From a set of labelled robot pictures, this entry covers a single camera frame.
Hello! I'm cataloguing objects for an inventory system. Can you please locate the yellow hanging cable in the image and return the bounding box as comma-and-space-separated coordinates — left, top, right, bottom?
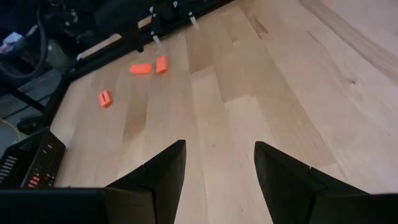
0, 117, 22, 141

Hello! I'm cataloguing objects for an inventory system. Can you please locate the black plastic basket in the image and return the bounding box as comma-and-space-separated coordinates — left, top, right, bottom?
0, 126, 67, 190

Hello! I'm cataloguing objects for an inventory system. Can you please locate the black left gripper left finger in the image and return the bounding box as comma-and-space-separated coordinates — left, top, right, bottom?
104, 139, 187, 224

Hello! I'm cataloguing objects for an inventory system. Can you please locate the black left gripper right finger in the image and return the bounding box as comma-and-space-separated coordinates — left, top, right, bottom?
253, 141, 374, 224

